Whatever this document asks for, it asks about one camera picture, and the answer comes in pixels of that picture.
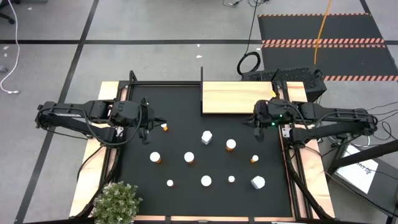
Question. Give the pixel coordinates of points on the black metal stand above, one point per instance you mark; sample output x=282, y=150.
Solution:
x=367, y=154

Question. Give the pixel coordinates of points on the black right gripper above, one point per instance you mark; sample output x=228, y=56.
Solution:
x=273, y=112

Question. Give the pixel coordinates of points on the light wooden board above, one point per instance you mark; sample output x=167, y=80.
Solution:
x=236, y=98

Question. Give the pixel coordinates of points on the black perforated box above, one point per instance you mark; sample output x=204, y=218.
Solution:
x=298, y=76

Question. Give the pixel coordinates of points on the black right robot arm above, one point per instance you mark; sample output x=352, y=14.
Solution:
x=342, y=113

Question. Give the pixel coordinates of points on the large orange pill bottle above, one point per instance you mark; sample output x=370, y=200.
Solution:
x=230, y=144
x=155, y=156
x=189, y=156
x=206, y=180

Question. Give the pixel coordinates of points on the black hazard-striped floor mat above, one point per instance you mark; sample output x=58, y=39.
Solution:
x=289, y=28

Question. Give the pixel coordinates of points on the black table mat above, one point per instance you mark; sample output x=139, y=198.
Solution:
x=174, y=102

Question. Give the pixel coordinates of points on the green potted plant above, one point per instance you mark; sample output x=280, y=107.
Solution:
x=116, y=202

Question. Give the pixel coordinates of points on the white printed sheet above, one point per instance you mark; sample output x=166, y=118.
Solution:
x=357, y=172

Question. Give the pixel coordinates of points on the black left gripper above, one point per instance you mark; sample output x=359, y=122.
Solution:
x=127, y=113

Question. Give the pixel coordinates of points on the white medicine bottle blue label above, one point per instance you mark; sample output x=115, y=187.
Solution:
x=257, y=182
x=206, y=137

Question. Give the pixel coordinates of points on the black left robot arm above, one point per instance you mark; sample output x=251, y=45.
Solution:
x=62, y=113

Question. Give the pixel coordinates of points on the black aluminium table frame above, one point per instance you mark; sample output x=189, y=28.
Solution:
x=161, y=82

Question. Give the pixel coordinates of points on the black office chair base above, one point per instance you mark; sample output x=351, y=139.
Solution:
x=7, y=18

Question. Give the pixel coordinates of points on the small orange pill bottle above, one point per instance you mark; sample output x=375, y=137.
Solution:
x=170, y=183
x=163, y=125
x=231, y=179
x=255, y=158

